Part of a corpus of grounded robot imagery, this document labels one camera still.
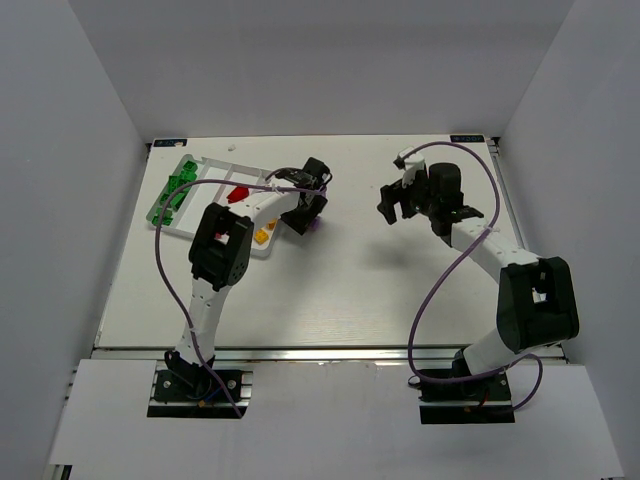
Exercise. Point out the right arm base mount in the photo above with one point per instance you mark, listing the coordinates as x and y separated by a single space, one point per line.
487 401

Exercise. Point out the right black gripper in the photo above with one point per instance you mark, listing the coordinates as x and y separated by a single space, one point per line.
397 195

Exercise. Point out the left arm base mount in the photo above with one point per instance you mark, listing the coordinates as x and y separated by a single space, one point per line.
184 390

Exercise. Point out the red rectangular lego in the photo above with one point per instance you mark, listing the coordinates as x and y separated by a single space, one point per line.
238 194

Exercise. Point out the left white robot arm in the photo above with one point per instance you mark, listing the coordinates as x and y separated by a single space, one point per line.
220 252

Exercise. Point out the white divided sorting tray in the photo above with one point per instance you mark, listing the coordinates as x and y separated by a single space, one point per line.
187 218

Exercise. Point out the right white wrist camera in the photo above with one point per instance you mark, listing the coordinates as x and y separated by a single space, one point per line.
410 163

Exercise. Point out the green rectangular lego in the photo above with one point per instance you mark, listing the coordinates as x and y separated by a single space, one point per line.
177 200

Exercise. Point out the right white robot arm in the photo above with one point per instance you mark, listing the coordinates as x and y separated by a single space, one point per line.
536 305

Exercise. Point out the green long lego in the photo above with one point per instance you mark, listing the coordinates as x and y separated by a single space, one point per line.
190 166

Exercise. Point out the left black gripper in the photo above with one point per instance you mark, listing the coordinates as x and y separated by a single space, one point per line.
302 216

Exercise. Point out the small green number lego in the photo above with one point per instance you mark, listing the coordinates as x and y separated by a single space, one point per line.
187 176

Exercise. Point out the green lego pair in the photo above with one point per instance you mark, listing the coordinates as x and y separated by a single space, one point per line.
172 184

